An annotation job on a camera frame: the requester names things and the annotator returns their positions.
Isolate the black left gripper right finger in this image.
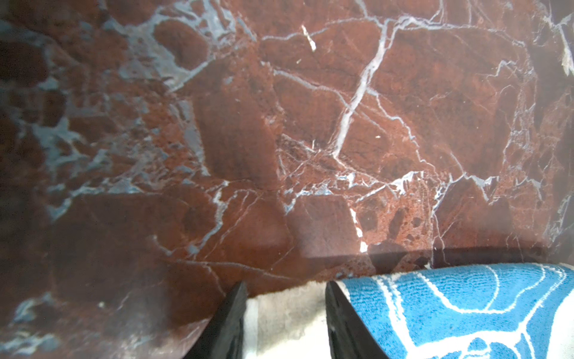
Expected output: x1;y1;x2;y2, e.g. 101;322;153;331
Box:
325;281;389;359

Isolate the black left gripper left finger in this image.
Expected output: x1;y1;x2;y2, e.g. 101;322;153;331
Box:
183;282;248;359

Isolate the blue cream Doraemon towel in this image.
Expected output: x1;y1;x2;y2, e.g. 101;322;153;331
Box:
243;263;573;358

